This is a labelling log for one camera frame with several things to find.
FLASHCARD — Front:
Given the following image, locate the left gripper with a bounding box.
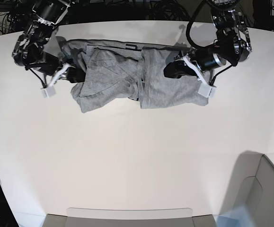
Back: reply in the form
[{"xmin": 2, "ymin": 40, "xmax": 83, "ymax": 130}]
[{"xmin": 163, "ymin": 48, "xmax": 227, "ymax": 82}]

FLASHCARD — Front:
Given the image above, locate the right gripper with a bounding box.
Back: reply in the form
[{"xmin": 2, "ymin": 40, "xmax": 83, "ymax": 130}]
[{"xmin": 25, "ymin": 52, "xmax": 86, "ymax": 89}]

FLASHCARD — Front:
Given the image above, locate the grey T-shirt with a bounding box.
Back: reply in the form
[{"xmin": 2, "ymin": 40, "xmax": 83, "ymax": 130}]
[{"xmin": 62, "ymin": 39, "xmax": 208, "ymax": 113}]

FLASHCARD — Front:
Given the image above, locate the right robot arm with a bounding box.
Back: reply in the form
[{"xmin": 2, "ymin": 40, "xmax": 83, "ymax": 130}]
[{"xmin": 12, "ymin": 0, "xmax": 85, "ymax": 88}]

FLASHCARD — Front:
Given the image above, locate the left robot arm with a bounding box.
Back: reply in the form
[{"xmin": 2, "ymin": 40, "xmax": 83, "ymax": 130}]
[{"xmin": 164, "ymin": 0, "xmax": 252, "ymax": 79}]

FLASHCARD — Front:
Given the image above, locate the beige chair right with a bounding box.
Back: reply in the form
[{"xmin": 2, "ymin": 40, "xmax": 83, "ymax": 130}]
[{"xmin": 230, "ymin": 155, "xmax": 274, "ymax": 227}]

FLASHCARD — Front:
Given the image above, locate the beige chair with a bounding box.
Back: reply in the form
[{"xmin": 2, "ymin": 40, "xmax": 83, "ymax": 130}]
[
  {"xmin": 42, "ymin": 208, "xmax": 217, "ymax": 227},
  {"xmin": 230, "ymin": 155, "xmax": 274, "ymax": 227}
]

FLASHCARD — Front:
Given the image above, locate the beige chair back bottom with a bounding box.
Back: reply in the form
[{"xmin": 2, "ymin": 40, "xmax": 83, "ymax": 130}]
[{"xmin": 42, "ymin": 208, "xmax": 217, "ymax": 227}]

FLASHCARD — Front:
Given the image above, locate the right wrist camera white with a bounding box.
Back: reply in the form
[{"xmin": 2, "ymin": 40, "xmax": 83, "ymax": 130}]
[{"xmin": 41, "ymin": 86, "xmax": 56, "ymax": 98}]

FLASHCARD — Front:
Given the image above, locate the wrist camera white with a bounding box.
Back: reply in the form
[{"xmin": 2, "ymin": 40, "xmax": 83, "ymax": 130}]
[
  {"xmin": 41, "ymin": 86, "xmax": 56, "ymax": 98},
  {"xmin": 198, "ymin": 83, "xmax": 217, "ymax": 98}
]

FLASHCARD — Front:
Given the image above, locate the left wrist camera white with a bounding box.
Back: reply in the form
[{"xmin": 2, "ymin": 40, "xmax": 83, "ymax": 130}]
[{"xmin": 198, "ymin": 83, "xmax": 217, "ymax": 98}]

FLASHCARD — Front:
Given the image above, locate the black cable bundle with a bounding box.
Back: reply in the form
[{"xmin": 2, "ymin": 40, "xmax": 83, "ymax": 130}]
[{"xmin": 148, "ymin": 0, "xmax": 194, "ymax": 22}]

